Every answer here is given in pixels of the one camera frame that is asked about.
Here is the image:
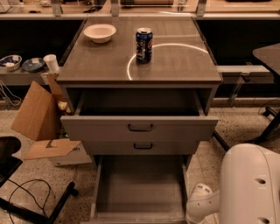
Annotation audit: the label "open cardboard box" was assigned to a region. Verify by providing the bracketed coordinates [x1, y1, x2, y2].
[11, 73, 91, 166]

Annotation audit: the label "white cables at left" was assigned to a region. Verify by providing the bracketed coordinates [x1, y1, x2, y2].
[0, 80, 22, 107]

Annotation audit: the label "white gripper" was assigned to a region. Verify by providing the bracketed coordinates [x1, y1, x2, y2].
[186, 183, 220, 224]

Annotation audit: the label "grey middle drawer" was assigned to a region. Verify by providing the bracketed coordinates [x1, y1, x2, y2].
[83, 140, 199, 155]

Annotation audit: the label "dark blue bowl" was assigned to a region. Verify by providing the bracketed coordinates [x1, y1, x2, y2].
[22, 58, 45, 73]

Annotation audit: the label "blue patterned bowl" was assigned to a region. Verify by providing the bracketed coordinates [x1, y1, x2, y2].
[0, 55, 22, 72]

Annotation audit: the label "grey bottom drawer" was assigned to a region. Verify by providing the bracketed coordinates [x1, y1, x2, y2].
[81, 155, 187, 224]

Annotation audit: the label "grey drawer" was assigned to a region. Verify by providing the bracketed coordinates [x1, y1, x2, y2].
[61, 88, 218, 143]
[83, 140, 199, 155]
[81, 155, 187, 224]

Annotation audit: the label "blue Pepsi can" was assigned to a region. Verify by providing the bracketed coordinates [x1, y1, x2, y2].
[136, 27, 153, 64]

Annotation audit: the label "black chair stand left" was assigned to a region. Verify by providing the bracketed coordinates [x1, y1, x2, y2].
[0, 136, 79, 224]

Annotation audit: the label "white paper cup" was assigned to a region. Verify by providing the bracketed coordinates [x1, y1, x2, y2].
[43, 54, 60, 74]

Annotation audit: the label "black table stand right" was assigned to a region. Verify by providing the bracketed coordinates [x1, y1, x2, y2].
[212, 42, 280, 152]

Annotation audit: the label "black cable on floor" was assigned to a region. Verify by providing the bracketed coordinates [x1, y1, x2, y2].
[6, 178, 52, 224]

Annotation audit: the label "grey drawer cabinet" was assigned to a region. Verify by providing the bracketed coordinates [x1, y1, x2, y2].
[58, 16, 222, 111]

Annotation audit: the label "grey top drawer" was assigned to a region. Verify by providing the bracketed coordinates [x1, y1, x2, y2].
[61, 88, 218, 143]

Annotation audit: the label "grey low shelf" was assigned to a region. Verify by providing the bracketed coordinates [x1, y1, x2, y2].
[0, 67, 51, 86]

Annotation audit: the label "white bowl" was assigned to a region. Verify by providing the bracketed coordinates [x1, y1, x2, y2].
[83, 24, 116, 44]

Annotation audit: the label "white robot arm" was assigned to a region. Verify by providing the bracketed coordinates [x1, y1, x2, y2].
[186, 143, 280, 224]

